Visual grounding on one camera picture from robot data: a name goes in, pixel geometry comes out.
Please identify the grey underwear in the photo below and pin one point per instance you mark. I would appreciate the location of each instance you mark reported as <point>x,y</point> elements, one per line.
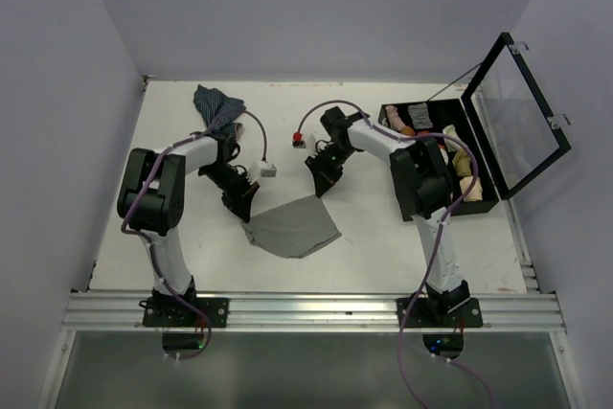
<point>293,230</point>

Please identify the striped blue cloth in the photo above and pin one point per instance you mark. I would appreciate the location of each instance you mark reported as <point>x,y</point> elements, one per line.
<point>218,111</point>

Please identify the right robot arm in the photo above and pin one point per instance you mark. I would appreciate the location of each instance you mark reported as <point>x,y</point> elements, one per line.
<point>422,184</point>

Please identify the brown rolled sock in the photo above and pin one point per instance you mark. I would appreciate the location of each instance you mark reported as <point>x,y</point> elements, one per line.
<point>408,131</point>

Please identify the white rolled sock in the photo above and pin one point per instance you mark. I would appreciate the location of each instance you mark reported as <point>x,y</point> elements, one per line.
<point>444,153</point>

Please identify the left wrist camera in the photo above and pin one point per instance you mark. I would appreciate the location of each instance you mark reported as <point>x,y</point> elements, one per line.
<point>261,169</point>

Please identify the olive rolled sock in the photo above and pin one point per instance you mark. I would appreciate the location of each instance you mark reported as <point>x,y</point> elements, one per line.
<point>462,164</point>

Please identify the grey striped rolled sock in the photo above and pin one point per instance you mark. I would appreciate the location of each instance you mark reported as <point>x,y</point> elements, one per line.
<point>419,115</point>

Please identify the pink rolled sock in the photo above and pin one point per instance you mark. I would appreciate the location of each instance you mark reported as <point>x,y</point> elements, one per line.
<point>395,121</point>

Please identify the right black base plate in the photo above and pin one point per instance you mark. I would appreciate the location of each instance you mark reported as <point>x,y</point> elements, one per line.
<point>425,315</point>

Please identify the glass box lid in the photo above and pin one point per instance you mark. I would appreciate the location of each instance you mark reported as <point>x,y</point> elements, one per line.
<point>516,129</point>

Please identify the aluminium rail frame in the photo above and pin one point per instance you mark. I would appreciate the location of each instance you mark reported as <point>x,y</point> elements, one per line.
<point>118,310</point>

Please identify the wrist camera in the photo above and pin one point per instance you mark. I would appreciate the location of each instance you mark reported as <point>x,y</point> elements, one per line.
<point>301,141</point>
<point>261,169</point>

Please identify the black storage box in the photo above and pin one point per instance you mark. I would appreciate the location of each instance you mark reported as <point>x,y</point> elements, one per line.
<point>451,112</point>

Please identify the pale green rolled sock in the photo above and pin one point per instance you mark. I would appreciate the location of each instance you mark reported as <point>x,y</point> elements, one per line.
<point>450,133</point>

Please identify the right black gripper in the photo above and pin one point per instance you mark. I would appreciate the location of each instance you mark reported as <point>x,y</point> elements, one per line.
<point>325,176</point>

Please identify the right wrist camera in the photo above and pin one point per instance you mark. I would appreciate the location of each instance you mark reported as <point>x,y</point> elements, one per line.
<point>301,141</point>

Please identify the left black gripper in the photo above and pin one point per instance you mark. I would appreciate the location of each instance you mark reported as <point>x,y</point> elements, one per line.
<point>239,202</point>

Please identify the cream rolled sock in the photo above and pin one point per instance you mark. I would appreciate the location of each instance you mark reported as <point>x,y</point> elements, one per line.
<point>471,189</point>

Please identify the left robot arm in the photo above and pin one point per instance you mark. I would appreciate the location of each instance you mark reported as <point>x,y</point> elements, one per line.
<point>152,198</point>

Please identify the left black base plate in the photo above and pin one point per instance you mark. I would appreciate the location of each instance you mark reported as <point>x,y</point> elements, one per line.
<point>164,311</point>

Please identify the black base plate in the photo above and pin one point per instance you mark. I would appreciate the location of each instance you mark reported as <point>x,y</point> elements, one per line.
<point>425,315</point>
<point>164,311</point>

